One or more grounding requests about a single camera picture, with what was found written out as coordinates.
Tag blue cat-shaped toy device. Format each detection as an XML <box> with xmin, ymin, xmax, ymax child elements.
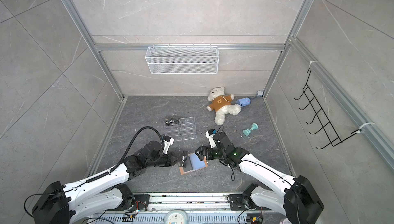
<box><xmin>236</xmin><ymin>97</ymin><xmax>251</xmax><ymax>107</ymax></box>

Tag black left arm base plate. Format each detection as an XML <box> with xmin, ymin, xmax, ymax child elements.
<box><xmin>118</xmin><ymin>194</ymin><xmax>150</xmax><ymax>211</ymax></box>

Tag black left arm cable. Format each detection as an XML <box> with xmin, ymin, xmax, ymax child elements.
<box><xmin>109</xmin><ymin>126</ymin><xmax>164</xmax><ymax>174</ymax></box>

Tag clear plastic card sleeves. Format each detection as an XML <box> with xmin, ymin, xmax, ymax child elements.
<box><xmin>186</xmin><ymin>153</ymin><xmax>207</xmax><ymax>171</ymax></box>

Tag white round timer device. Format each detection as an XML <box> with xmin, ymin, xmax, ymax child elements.
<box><xmin>164</xmin><ymin>210</ymin><xmax>188</xmax><ymax>224</ymax></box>

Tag aluminium rail front frame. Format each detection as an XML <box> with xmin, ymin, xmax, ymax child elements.
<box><xmin>73</xmin><ymin>193</ymin><xmax>286</xmax><ymax>224</ymax></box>

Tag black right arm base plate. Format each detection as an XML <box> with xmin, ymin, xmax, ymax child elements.
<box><xmin>227</xmin><ymin>194</ymin><xmax>256</xmax><ymax>211</ymax></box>

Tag clear acrylic tiered holder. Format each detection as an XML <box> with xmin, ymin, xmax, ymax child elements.
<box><xmin>163</xmin><ymin>117</ymin><xmax>197</xmax><ymax>141</ymax></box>

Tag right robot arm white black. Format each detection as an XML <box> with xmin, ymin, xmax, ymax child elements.
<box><xmin>196</xmin><ymin>129</ymin><xmax>324</xmax><ymax>224</ymax></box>

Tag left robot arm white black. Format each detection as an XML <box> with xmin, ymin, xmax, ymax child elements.
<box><xmin>31</xmin><ymin>141</ymin><xmax>183</xmax><ymax>224</ymax></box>

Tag black wire hook rack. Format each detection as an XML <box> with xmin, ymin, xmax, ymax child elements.
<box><xmin>293</xmin><ymin>69</ymin><xmax>362</xmax><ymax>150</ymax></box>

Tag black credit card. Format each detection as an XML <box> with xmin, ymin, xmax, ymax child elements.
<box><xmin>164</xmin><ymin>118</ymin><xmax>179</xmax><ymax>126</ymax></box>

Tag white teddy bear brown shirt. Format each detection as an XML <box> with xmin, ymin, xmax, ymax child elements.
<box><xmin>206</xmin><ymin>87</ymin><xmax>241</xmax><ymax>125</ymax></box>

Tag white wire mesh basket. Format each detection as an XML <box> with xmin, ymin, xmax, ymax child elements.
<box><xmin>145</xmin><ymin>46</ymin><xmax>220</xmax><ymax>75</ymax></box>

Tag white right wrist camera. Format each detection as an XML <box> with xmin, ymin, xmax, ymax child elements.
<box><xmin>205</xmin><ymin>129</ymin><xmax>216</xmax><ymax>148</ymax></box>

